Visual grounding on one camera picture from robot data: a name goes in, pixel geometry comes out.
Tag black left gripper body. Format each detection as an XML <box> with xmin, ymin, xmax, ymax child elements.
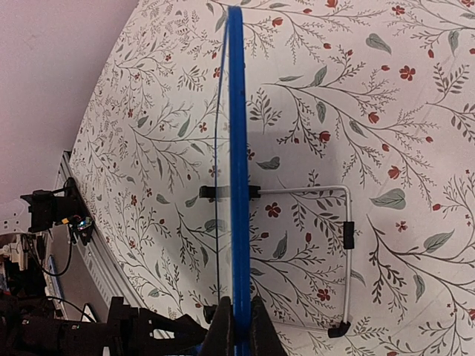
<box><xmin>104</xmin><ymin>297</ymin><xmax>207</xmax><ymax>355</ymax></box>

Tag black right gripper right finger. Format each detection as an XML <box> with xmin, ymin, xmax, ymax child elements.
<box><xmin>249</xmin><ymin>296</ymin><xmax>287</xmax><ymax>356</ymax></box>

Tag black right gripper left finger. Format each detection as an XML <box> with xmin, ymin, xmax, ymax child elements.
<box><xmin>199</xmin><ymin>297</ymin><xmax>236</xmax><ymax>356</ymax></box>

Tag small blue-framed whiteboard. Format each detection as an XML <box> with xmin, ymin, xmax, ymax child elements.
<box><xmin>223</xmin><ymin>6</ymin><xmax>252</xmax><ymax>355</ymax></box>

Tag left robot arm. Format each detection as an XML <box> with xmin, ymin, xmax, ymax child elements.
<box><xmin>1</xmin><ymin>294</ymin><xmax>207</xmax><ymax>355</ymax></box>

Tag floral patterned table mat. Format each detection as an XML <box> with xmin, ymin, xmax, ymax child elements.
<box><xmin>70</xmin><ymin>1</ymin><xmax>474</xmax><ymax>355</ymax></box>

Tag front aluminium rail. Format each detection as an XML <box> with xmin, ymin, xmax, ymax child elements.
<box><xmin>53</xmin><ymin>150</ymin><xmax>157</xmax><ymax>312</ymax></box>

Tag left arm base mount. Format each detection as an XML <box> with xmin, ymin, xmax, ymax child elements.
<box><xmin>20</xmin><ymin>177</ymin><xmax>95</xmax><ymax>245</ymax></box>

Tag wire whiteboard stand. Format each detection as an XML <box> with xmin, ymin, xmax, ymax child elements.
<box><xmin>199</xmin><ymin>185</ymin><xmax>355</xmax><ymax>338</ymax></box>

